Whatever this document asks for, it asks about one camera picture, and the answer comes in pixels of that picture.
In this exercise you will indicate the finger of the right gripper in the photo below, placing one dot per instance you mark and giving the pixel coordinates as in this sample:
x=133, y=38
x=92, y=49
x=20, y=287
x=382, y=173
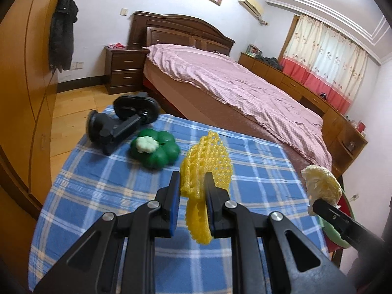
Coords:
x=350, y=230

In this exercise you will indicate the pink item on nightstand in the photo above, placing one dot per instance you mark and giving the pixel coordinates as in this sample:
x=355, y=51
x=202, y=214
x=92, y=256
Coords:
x=117, y=46

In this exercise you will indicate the red green-rimmed trash bin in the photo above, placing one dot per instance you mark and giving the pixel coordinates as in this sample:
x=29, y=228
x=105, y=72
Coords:
x=332, y=237

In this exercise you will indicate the cream paper ball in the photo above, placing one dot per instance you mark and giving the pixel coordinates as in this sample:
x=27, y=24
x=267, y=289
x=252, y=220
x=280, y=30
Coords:
x=320, y=183

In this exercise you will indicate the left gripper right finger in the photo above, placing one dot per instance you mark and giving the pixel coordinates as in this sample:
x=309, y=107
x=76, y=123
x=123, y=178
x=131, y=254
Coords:
x=269, y=253

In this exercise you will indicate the long wooden cabinet desk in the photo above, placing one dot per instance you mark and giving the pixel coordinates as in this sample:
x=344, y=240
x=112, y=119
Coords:
x=343, y=140

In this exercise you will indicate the floral cream red curtain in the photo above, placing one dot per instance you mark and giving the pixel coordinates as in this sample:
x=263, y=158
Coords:
x=325, y=61

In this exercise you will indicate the wall air conditioner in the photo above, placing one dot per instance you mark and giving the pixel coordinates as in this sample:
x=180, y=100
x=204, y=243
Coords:
x=254, y=8

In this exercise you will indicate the blue plaid tablecloth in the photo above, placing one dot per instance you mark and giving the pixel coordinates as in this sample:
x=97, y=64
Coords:
x=91, y=183

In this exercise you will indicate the dark wooden nightstand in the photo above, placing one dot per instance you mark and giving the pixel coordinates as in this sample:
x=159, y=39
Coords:
x=124, y=69

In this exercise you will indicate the red cup on cabinet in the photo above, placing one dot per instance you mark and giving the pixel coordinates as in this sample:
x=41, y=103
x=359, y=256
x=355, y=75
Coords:
x=360, y=127

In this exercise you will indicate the bed with pink cover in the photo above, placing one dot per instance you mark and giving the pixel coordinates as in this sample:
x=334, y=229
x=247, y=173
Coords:
x=213, y=88

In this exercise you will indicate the dark wooden headboard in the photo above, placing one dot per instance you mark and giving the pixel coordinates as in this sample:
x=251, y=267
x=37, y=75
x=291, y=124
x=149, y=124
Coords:
x=151, y=28

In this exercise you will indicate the dark clothes pile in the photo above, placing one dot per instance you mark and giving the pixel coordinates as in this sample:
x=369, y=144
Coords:
x=273, y=62

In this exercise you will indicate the yellow foam net square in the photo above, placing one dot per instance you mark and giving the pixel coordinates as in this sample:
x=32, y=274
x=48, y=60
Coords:
x=208, y=155

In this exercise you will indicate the green clover toy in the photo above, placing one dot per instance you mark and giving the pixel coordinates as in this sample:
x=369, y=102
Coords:
x=155, y=149

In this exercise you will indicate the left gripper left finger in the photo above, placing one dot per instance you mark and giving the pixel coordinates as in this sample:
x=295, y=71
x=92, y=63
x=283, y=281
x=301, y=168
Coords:
x=117, y=252

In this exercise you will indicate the black hanging jacket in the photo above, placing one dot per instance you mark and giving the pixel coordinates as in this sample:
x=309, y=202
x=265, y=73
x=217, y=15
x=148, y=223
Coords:
x=61, y=39

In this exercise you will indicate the wooden wardrobe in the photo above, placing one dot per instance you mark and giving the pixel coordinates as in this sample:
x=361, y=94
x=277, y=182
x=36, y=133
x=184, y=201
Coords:
x=28, y=92

